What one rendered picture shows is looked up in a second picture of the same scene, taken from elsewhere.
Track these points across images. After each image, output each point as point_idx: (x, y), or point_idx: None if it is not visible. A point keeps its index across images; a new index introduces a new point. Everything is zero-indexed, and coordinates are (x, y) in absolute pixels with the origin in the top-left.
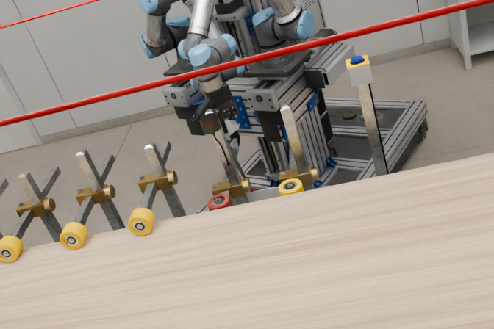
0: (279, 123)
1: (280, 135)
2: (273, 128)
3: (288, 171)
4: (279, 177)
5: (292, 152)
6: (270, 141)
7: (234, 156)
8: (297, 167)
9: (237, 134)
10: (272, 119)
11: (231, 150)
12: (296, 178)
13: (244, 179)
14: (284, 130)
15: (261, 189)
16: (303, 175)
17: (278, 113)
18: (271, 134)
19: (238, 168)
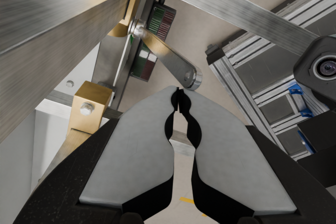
0: (311, 158)
1: (304, 134)
2: (325, 139)
3: (94, 118)
4: (82, 98)
5: (42, 175)
6: (324, 112)
7: (154, 50)
8: (63, 142)
9: (325, 103)
10: (334, 160)
11: (161, 55)
12: (69, 118)
13: (116, 26)
14: (307, 145)
15: (126, 45)
16: (67, 131)
17: (322, 181)
18: (325, 126)
19: (146, 32)
